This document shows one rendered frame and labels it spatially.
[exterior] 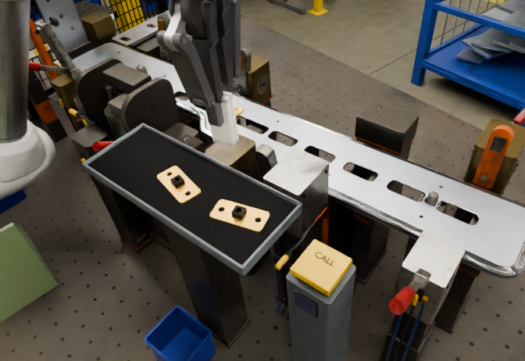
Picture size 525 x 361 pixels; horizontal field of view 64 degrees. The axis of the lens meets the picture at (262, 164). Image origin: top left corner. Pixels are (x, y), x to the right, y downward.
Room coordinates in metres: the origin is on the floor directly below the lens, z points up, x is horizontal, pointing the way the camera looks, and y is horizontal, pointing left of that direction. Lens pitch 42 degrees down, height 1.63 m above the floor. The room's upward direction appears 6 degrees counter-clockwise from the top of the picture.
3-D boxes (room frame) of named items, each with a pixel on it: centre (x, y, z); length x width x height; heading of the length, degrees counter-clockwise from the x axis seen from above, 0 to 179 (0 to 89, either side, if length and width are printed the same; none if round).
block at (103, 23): (1.49, 0.53, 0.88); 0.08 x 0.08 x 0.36; 47
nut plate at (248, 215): (0.41, 0.04, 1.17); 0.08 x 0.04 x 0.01; 62
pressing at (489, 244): (0.89, 0.05, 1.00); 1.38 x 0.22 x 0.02; 47
